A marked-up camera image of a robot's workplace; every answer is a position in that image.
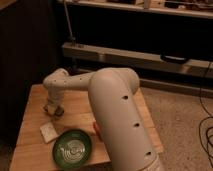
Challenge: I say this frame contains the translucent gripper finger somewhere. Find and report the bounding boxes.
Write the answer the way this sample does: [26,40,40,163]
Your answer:
[43,104,57,115]

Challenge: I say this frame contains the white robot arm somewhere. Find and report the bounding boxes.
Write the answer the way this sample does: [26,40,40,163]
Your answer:
[43,68,165,171]

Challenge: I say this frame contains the white sponge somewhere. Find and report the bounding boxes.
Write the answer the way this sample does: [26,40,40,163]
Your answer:
[40,122,58,143]

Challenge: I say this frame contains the green patterned plate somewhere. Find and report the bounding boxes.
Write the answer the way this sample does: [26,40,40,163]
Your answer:
[52,129,92,170]

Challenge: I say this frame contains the metal rod stand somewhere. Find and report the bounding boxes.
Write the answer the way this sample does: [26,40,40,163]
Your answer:
[63,0,76,45]

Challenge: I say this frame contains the black handle on beam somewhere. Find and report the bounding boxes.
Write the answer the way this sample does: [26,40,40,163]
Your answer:
[160,55,189,64]

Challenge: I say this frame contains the black cable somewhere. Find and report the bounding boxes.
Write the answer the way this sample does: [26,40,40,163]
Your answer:
[198,59,213,159]

